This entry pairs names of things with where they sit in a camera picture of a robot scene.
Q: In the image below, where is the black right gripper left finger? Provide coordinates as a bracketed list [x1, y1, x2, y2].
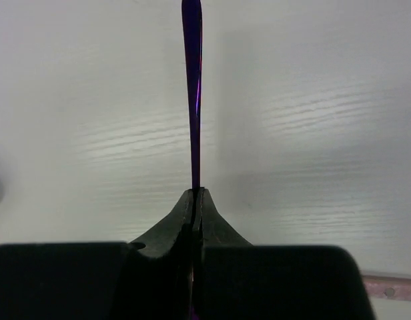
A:
[0, 190, 194, 319]

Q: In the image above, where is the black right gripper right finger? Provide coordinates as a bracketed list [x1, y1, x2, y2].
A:
[192, 188, 375, 319]

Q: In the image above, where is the purple spoon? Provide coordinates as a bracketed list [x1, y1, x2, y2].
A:
[181, 0, 202, 189]

